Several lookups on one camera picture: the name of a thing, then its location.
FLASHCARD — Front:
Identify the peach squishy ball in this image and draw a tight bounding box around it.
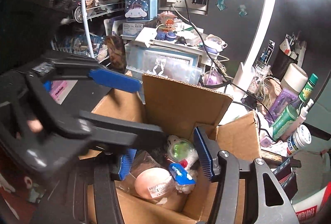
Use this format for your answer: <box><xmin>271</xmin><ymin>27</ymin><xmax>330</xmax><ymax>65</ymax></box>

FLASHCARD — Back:
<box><xmin>116</xmin><ymin>151</ymin><xmax>179</xmax><ymax>204</ymax></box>

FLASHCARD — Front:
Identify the green clear capsule ball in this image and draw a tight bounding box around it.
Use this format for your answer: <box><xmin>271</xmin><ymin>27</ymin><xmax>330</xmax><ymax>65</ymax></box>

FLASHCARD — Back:
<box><xmin>168</xmin><ymin>138</ymin><xmax>195</xmax><ymax>163</ymax></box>

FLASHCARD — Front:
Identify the blue snack packet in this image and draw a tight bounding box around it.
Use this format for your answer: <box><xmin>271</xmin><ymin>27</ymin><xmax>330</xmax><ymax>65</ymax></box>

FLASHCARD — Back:
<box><xmin>168</xmin><ymin>163</ymin><xmax>196</xmax><ymax>185</ymax></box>

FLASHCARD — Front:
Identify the person's left hand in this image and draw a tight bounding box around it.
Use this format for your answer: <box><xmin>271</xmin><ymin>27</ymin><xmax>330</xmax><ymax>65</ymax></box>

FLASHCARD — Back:
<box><xmin>16</xmin><ymin>119</ymin><xmax>43</xmax><ymax>139</ymax></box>

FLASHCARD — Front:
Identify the brown cardboard box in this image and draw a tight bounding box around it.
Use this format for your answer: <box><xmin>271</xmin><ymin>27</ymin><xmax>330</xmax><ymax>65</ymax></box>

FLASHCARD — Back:
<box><xmin>78</xmin><ymin>72</ymin><xmax>263</xmax><ymax>224</ymax></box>

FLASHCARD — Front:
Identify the blue Cinnamoroll box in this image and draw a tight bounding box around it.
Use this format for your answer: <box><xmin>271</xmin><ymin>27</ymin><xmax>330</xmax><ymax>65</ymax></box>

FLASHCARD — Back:
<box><xmin>125</xmin><ymin>0</ymin><xmax>158</xmax><ymax>22</ymax></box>

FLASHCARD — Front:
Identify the green glass bottle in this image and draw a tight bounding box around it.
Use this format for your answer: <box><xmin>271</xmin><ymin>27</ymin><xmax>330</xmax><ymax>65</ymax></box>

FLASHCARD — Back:
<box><xmin>271</xmin><ymin>73</ymin><xmax>318</xmax><ymax>140</ymax></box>

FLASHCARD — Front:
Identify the white pill bottle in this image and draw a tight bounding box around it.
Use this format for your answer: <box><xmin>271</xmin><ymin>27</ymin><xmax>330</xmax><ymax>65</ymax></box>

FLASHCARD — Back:
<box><xmin>286</xmin><ymin>124</ymin><xmax>311</xmax><ymax>157</ymax></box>

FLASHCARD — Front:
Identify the black pen holder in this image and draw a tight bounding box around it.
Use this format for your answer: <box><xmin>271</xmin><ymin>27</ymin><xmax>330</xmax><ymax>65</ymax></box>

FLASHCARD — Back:
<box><xmin>271</xmin><ymin>40</ymin><xmax>298</xmax><ymax>81</ymax></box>

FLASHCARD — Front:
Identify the white metal wire shelf rack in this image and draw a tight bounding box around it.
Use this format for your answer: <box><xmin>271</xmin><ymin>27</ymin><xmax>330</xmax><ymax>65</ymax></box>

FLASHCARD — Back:
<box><xmin>51</xmin><ymin>0</ymin><xmax>124</xmax><ymax>62</ymax></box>

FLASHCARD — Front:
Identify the black power cable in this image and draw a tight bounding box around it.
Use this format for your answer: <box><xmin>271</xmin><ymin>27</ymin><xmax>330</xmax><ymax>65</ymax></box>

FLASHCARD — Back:
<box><xmin>183</xmin><ymin>0</ymin><xmax>275</xmax><ymax>137</ymax></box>

